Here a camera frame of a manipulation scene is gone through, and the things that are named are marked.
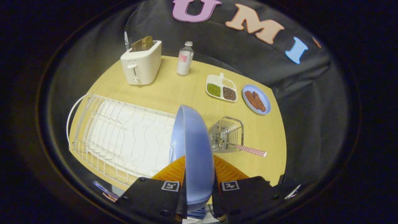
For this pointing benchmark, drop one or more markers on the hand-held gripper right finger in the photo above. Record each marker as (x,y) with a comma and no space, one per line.
(248,199)

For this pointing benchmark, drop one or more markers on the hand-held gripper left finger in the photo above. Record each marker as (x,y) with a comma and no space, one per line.
(155,199)

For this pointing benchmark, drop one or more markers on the small blue plate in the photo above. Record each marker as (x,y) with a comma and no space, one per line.
(261,93)

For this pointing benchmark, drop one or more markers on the brown sausage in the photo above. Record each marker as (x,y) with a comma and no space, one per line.
(259,101)
(250,99)

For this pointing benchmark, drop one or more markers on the white divided tray with beans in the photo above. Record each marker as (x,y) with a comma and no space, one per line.
(221,88)

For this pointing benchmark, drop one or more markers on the white toaster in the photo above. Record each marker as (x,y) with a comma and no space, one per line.
(141,65)

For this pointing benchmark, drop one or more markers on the clear plastic bottle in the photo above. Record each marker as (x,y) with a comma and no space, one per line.
(185,60)

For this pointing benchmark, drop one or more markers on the black backdrop cloth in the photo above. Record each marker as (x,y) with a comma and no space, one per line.
(248,46)

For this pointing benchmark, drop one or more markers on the brown toast slice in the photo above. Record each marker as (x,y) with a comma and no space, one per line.
(142,43)

